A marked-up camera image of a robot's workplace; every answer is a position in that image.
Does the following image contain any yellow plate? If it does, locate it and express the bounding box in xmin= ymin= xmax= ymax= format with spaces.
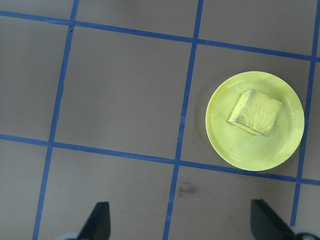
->
xmin=205 ymin=71 xmax=305 ymax=172

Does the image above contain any yellow foam block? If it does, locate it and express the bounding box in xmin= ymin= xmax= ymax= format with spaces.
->
xmin=226 ymin=89 xmax=283 ymax=138

